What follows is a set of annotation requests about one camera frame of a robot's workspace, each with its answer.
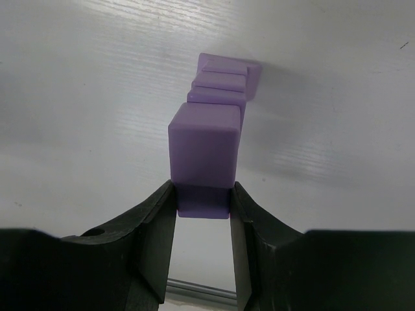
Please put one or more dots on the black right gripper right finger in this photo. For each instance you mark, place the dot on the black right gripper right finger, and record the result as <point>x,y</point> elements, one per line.
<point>279,268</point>

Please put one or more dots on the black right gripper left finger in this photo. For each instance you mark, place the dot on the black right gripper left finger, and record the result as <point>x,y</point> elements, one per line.
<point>122,264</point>

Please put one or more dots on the aluminium rail front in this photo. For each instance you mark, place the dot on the aluminium rail front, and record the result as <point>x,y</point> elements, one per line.
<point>201,292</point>

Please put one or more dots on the purple wood block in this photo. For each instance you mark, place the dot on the purple wood block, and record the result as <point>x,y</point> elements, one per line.
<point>216,96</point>
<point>223,81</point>
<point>221,64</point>
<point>203,148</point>

